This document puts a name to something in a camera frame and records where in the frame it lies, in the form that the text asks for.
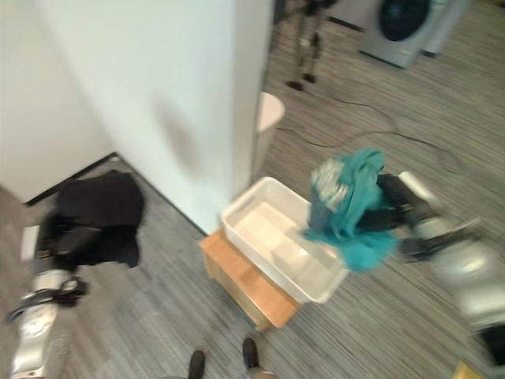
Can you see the white waste bin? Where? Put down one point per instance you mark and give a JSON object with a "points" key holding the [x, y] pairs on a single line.
{"points": [[268, 114]]}

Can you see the dark left robot foot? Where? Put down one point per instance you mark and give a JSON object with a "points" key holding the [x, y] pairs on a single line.
{"points": [[196, 364]]}

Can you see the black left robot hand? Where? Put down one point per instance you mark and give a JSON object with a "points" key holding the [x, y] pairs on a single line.
{"points": [[65, 245]]}

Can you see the teal garment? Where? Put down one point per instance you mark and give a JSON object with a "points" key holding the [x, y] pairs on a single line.
{"points": [[357, 197]]}

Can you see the low wooden stool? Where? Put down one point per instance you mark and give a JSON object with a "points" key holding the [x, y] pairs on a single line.
{"points": [[246, 284]]}

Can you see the white appliance cabinet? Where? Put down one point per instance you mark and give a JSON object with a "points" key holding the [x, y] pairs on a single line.
{"points": [[444, 27]]}

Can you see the dark legged stand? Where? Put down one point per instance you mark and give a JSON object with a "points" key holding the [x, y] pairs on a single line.
{"points": [[307, 43]]}

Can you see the white plastic laundry basket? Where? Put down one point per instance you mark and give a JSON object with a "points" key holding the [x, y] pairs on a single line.
{"points": [[268, 229]]}

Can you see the dark right robot foot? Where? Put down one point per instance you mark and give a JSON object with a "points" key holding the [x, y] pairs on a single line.
{"points": [[250, 353]]}

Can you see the black garment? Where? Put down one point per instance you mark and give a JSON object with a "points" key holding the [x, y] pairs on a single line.
{"points": [[102, 213]]}

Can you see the yellow box corner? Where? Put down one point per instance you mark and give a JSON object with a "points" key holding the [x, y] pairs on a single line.
{"points": [[467, 371]]}

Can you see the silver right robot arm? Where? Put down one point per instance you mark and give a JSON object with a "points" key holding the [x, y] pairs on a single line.
{"points": [[469, 268]]}

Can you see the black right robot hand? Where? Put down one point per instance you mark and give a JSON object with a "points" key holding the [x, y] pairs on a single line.
{"points": [[398, 193]]}

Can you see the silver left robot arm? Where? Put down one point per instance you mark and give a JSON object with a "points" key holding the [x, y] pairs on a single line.
{"points": [[37, 316]]}

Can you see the dark robot foot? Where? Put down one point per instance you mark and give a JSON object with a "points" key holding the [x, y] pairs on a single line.
{"points": [[250, 353], [196, 364]]}

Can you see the grey front-load washing machine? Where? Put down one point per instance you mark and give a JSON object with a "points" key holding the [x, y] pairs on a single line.
{"points": [[398, 31]]}

